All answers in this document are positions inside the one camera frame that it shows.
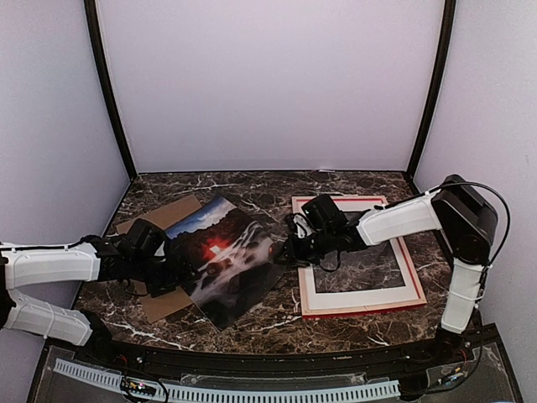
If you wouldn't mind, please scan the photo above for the white photo mat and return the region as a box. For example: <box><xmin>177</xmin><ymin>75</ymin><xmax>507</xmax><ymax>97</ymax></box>
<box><xmin>293</xmin><ymin>199</ymin><xmax>420</xmax><ymax>314</ymax></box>

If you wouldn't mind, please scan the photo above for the white slotted cable duct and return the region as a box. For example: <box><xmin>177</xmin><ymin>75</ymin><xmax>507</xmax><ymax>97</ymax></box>
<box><xmin>53</xmin><ymin>359</ymin><xmax>400</xmax><ymax>402</ymax></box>

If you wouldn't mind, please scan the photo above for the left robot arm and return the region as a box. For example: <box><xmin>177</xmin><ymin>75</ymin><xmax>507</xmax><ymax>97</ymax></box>
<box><xmin>1</xmin><ymin>234</ymin><xmax>194</xmax><ymax>366</ymax></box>

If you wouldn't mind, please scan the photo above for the black front rail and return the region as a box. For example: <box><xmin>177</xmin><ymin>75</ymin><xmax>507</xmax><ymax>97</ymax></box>
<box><xmin>50</xmin><ymin>325</ymin><xmax>496</xmax><ymax>381</ymax></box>

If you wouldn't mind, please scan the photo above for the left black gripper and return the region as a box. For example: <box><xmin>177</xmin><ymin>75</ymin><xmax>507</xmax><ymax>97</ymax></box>
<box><xmin>130</xmin><ymin>254</ymin><xmax>201</xmax><ymax>298</ymax></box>

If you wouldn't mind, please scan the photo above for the black corner post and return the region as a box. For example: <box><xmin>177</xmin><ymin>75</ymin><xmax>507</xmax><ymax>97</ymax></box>
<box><xmin>405</xmin><ymin>0</ymin><xmax>456</xmax><ymax>181</ymax></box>
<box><xmin>83</xmin><ymin>0</ymin><xmax>138</xmax><ymax>182</ymax></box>

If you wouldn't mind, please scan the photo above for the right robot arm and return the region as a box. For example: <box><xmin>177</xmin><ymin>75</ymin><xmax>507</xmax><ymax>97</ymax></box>
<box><xmin>273</xmin><ymin>174</ymin><xmax>498</xmax><ymax>364</ymax></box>

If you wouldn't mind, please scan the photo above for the left black corner post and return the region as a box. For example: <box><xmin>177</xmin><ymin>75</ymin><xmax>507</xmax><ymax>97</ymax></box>
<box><xmin>83</xmin><ymin>0</ymin><xmax>138</xmax><ymax>182</ymax></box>

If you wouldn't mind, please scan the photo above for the landscape photo print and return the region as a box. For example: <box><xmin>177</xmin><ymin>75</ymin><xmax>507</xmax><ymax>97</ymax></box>
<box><xmin>164</xmin><ymin>196</ymin><xmax>284</xmax><ymax>331</ymax></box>

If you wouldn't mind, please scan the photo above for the right black corner post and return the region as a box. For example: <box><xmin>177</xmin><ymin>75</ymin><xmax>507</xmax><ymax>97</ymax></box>
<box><xmin>405</xmin><ymin>0</ymin><xmax>456</xmax><ymax>181</ymax></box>

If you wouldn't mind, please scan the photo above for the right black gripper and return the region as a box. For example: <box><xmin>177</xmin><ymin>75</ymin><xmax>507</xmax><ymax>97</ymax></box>
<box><xmin>274</xmin><ymin>226</ymin><xmax>336</xmax><ymax>267</ymax></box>

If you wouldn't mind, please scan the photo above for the brown cardboard backing board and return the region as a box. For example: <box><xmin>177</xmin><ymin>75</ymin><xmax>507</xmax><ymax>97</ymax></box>
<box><xmin>128</xmin><ymin>195</ymin><xmax>201</xmax><ymax>323</ymax></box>

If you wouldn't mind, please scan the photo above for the red wooden picture frame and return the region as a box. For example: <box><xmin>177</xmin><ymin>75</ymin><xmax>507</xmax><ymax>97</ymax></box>
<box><xmin>291</xmin><ymin>194</ymin><xmax>428</xmax><ymax>321</ymax></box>

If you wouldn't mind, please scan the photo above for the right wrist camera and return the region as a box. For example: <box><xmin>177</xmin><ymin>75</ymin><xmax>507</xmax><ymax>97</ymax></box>
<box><xmin>301</xmin><ymin>194</ymin><xmax>347</xmax><ymax>232</ymax></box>

